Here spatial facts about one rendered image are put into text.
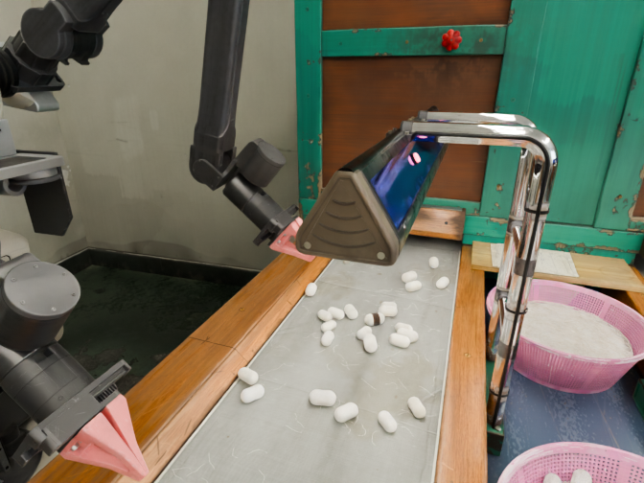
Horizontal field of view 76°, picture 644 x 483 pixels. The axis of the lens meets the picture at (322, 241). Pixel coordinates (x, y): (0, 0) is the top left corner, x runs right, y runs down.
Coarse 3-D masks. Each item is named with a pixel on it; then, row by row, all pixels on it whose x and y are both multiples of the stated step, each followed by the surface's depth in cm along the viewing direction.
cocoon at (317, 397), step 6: (312, 390) 58; (318, 390) 58; (324, 390) 58; (330, 390) 58; (312, 396) 57; (318, 396) 57; (324, 396) 57; (330, 396) 57; (312, 402) 57; (318, 402) 57; (324, 402) 57; (330, 402) 57
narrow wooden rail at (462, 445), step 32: (480, 288) 84; (480, 320) 73; (480, 352) 65; (448, 384) 58; (480, 384) 58; (448, 416) 53; (480, 416) 53; (448, 448) 48; (480, 448) 48; (448, 480) 45; (480, 480) 45
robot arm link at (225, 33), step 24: (216, 0) 62; (240, 0) 61; (216, 24) 63; (240, 24) 63; (216, 48) 64; (240, 48) 66; (216, 72) 66; (240, 72) 69; (216, 96) 68; (216, 120) 69; (216, 144) 70; (192, 168) 73; (216, 168) 72
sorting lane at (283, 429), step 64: (448, 256) 105; (320, 320) 78; (384, 320) 78; (448, 320) 78; (320, 384) 62; (384, 384) 62; (192, 448) 51; (256, 448) 51; (320, 448) 51; (384, 448) 51
